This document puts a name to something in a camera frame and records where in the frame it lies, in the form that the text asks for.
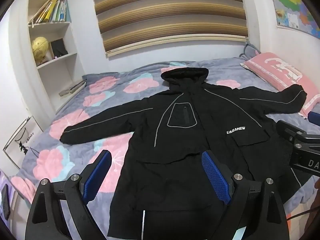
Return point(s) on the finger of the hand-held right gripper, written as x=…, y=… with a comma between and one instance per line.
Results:
x=287, y=131
x=314, y=117

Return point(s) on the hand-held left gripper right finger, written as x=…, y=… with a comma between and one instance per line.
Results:
x=216, y=177

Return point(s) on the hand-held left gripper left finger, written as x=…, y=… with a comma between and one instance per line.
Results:
x=96, y=177

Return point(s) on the black hooded jacket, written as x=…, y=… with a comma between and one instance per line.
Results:
x=190, y=130

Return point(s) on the pink pillow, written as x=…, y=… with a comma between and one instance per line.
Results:
x=275, y=70

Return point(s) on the white paper shopping bag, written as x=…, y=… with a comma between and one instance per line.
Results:
x=21, y=142

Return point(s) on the grey pink floral blanket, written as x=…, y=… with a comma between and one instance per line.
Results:
x=110, y=92

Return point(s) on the grey pillow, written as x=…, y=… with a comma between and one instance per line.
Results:
x=248, y=50

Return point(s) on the stack of flat books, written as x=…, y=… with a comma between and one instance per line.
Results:
x=72, y=88

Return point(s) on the white bookshelf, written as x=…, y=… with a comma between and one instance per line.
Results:
x=62, y=62

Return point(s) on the black box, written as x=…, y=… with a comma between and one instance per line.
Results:
x=58, y=48

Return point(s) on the yellow globe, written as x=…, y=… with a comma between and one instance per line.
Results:
x=40, y=48

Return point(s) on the brown striped window blind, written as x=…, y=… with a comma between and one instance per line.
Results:
x=170, y=12

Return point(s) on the row of colourful books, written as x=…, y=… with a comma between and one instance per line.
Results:
x=52, y=11

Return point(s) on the colourful wall map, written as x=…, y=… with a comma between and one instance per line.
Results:
x=292, y=2

